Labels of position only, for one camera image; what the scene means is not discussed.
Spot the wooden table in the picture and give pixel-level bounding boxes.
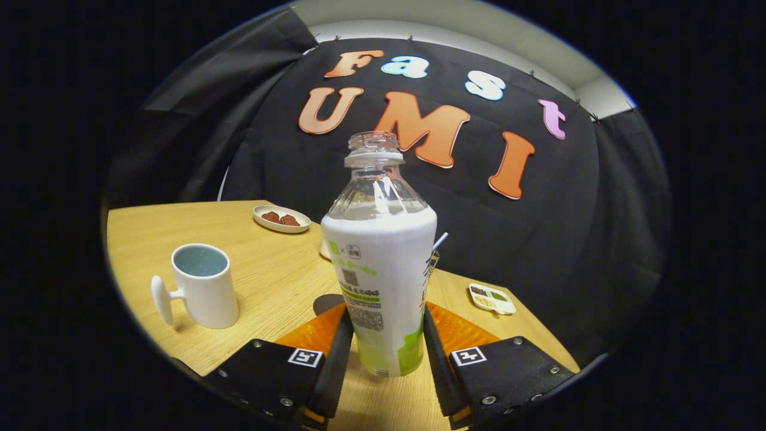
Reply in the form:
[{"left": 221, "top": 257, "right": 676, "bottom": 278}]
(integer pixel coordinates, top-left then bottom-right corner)
[{"left": 106, "top": 200, "right": 580, "bottom": 431}]

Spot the white divided dish with beans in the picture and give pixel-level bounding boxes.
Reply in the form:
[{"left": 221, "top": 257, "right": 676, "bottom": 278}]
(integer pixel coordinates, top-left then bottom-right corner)
[{"left": 467, "top": 282, "right": 517, "bottom": 317}]

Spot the dark brown round coaster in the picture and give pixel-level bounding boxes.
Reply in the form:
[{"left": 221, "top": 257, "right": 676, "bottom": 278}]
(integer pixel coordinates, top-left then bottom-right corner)
[{"left": 312, "top": 293, "right": 346, "bottom": 317}]

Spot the clear juice bottle white label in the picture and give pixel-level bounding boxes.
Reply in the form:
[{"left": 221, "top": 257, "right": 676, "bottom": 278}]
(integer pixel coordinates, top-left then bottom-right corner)
[{"left": 320, "top": 131, "right": 439, "bottom": 378}]

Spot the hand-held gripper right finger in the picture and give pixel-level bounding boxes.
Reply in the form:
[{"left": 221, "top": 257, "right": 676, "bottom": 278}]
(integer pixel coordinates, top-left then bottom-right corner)
[{"left": 422, "top": 301, "right": 577, "bottom": 430}]

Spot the white plate with brown snacks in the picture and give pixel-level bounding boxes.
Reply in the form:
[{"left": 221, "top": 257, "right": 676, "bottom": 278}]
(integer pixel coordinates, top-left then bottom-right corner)
[{"left": 252, "top": 205, "right": 312, "bottom": 235}]

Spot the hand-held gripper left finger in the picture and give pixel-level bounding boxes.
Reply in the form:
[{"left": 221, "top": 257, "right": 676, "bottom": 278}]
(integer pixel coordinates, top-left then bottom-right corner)
[{"left": 203, "top": 302, "right": 355, "bottom": 431}]

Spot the white cup blue inside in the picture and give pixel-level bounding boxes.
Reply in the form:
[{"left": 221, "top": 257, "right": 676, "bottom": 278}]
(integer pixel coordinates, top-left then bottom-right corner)
[{"left": 150, "top": 242, "right": 241, "bottom": 330}]

